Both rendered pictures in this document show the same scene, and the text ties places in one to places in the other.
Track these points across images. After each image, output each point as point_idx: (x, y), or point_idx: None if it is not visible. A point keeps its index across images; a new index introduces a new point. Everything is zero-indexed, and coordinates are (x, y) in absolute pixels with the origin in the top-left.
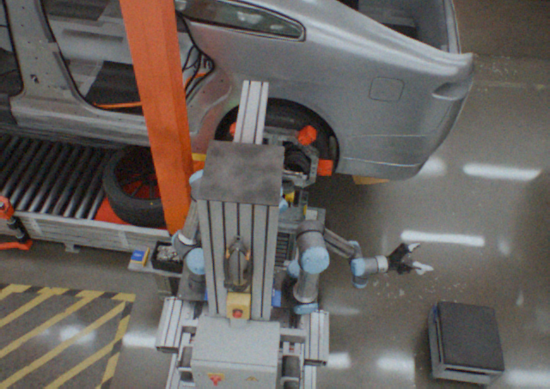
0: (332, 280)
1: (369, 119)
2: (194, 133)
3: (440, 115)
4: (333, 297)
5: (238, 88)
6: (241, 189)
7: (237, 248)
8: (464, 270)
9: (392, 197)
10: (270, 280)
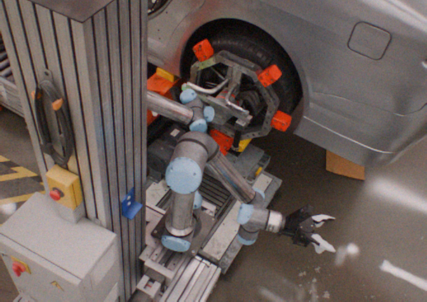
0: (257, 252)
1: (342, 76)
2: (164, 45)
3: (426, 94)
4: (249, 269)
5: (212, 0)
6: None
7: (39, 84)
8: (409, 301)
9: (359, 196)
10: (96, 161)
